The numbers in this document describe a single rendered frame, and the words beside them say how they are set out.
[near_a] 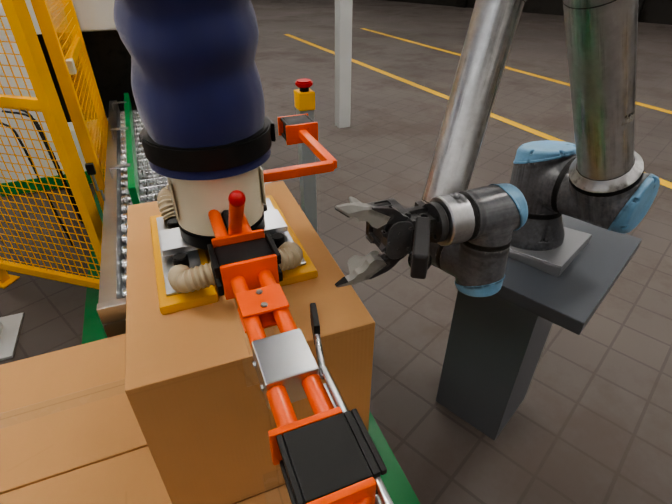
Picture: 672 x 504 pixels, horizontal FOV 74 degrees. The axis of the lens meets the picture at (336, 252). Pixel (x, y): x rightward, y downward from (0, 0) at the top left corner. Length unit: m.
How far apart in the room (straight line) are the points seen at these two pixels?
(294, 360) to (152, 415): 0.33
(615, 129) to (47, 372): 1.47
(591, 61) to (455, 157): 0.28
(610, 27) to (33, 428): 1.44
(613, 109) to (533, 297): 0.47
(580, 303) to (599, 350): 1.09
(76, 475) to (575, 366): 1.84
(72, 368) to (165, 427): 0.64
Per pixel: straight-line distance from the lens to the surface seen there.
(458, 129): 0.91
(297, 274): 0.84
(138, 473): 1.14
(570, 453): 1.91
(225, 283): 0.66
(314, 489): 0.42
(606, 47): 0.96
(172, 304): 0.82
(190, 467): 0.91
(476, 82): 0.91
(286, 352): 0.52
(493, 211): 0.81
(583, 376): 2.17
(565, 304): 1.23
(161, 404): 0.77
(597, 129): 1.07
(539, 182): 1.28
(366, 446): 0.44
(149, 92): 0.78
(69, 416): 1.30
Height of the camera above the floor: 1.47
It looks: 34 degrees down
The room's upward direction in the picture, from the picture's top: straight up
